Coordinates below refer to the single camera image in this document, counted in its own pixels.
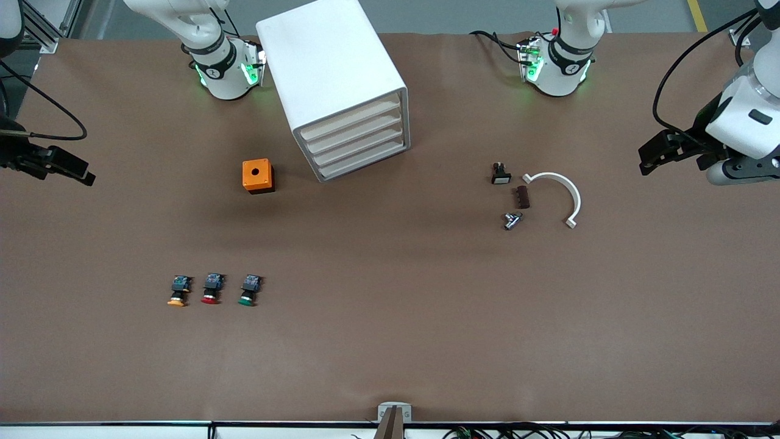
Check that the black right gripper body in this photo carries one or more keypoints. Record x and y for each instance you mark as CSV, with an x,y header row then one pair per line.
x,y
13,157

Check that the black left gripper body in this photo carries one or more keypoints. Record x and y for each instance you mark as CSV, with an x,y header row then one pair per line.
x,y
701,130

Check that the yellow push button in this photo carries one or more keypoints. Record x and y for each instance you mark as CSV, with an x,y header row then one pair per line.
x,y
179,290

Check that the white plastic drawer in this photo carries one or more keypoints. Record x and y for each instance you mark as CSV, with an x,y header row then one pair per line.
x,y
356,134
350,121
361,147
365,160

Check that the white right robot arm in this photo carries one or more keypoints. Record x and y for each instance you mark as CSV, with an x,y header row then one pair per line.
x,y
213,67

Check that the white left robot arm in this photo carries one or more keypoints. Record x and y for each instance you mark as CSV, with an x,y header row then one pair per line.
x,y
746,103

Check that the red push button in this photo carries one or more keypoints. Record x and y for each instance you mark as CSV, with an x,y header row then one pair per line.
x,y
211,289

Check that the green push button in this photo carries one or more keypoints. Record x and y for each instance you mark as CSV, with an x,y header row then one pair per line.
x,y
249,290

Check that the white drawer cabinet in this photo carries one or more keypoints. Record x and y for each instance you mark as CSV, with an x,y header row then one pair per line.
x,y
329,61

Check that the brown terminal block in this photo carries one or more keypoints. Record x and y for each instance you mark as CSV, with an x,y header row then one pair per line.
x,y
521,197

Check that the small metal fitting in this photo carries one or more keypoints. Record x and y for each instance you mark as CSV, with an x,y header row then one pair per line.
x,y
512,220

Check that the white curved plastic bracket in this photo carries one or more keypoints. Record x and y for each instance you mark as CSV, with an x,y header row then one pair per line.
x,y
571,192

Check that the aluminium corner post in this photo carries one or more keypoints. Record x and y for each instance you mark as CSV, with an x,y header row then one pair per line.
x,y
742,38

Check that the aluminium frame profile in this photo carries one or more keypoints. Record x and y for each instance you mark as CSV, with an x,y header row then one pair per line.
x,y
52,24

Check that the black white rectangular switch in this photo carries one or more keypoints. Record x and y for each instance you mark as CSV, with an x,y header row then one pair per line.
x,y
501,175

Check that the orange button enclosure box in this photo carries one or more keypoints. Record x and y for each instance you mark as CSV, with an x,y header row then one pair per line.
x,y
256,175

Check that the white table edge rail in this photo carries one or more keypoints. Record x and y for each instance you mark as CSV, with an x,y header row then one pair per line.
x,y
122,431

